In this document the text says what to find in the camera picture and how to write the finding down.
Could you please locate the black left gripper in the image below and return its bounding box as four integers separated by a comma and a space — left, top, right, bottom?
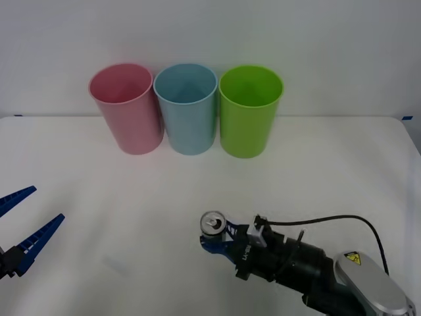
0, 185, 66, 281

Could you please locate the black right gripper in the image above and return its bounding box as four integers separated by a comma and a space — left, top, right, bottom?
199, 217, 286, 281

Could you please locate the silver drink can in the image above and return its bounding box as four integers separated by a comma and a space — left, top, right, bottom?
199, 210, 228, 246

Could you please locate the green plastic bin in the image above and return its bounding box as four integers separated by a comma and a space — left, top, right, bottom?
218, 65, 285, 159

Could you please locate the pale blue plastic bin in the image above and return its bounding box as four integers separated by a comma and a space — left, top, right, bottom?
153, 63, 218, 156

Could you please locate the pink plastic bin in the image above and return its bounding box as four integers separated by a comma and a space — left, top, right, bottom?
87, 63, 164, 155

